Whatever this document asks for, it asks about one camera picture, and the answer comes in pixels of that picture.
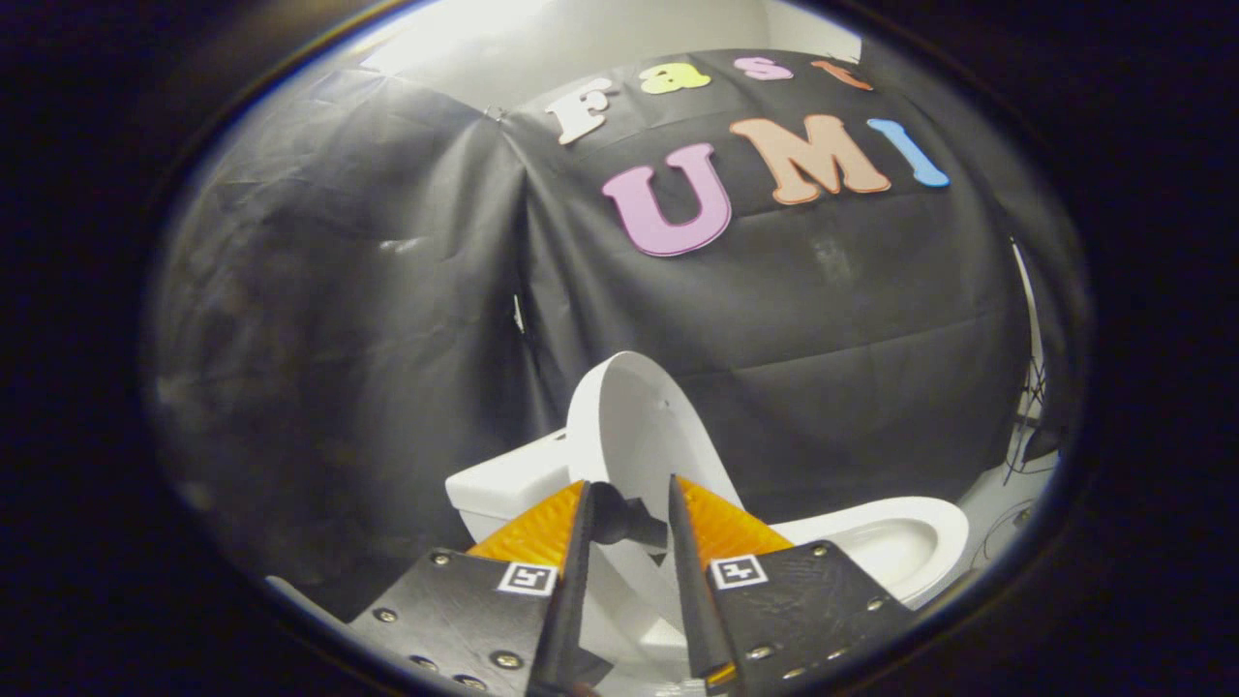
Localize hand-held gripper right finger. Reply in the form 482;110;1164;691
667;474;916;694

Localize black backdrop cloth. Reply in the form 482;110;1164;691
143;46;1093;621

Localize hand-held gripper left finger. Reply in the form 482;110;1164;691
347;479;597;696

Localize black floor cable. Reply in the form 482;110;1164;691
976;501;1039;567

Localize white toilet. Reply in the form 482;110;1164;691
444;429;971;694

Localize black tripod light stand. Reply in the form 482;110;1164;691
1005;356;1058;477

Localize white toilet lid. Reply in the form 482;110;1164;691
565;350;746;635

